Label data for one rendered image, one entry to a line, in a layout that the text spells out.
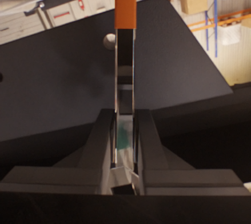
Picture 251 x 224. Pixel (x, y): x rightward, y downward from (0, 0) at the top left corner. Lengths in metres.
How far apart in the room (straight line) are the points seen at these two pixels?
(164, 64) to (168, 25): 0.04
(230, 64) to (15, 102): 11.18
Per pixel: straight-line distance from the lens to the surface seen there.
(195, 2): 8.20
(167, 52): 0.18
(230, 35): 9.02
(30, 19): 10.36
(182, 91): 0.20
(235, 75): 11.77
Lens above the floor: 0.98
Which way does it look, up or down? 30 degrees up
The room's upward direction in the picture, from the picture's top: 162 degrees clockwise
